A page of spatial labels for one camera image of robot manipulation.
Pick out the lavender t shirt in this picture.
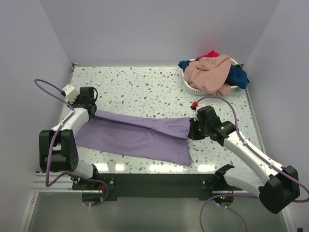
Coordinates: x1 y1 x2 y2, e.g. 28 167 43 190
75 111 192 166

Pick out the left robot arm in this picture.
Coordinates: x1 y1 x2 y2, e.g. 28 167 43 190
39 85 100 189

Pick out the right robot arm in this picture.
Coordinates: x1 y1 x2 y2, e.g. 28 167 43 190
188 102 300 214

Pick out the peach pink t shirt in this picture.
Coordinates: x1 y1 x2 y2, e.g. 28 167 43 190
183 55 231 96

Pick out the navy blue t shirt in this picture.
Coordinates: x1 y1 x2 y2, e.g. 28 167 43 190
178 58 250 89

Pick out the red t shirt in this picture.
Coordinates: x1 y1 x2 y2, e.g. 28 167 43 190
197 50 220 59

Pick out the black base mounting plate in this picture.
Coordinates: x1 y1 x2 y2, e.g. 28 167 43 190
71 173 243 203

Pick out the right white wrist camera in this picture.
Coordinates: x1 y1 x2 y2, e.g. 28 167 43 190
190 101 204 121

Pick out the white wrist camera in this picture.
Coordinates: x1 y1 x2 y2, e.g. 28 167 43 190
190 101 204 121
62 84 79 104

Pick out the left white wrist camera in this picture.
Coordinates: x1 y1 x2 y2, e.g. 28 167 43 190
62 84 79 104

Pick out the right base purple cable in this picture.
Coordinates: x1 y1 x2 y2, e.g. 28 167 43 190
199 194 259 232

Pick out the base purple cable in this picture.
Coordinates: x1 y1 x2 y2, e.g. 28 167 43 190
199 194 259 232
83 178 112 208

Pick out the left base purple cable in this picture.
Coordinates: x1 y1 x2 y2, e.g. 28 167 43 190
83 178 112 208

